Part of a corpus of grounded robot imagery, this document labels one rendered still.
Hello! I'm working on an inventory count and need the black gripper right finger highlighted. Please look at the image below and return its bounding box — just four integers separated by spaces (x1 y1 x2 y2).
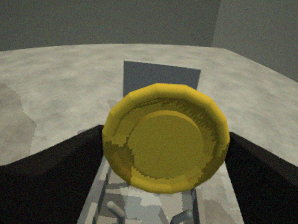
225 132 298 224

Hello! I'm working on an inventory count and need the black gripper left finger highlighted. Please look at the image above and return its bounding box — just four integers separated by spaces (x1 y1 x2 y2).
0 125 105 224

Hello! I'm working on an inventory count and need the yellow plate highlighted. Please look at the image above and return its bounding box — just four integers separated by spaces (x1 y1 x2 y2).
102 83 230 194

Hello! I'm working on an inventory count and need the grey dish rack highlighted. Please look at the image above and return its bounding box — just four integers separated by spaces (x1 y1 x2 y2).
85 59 206 224

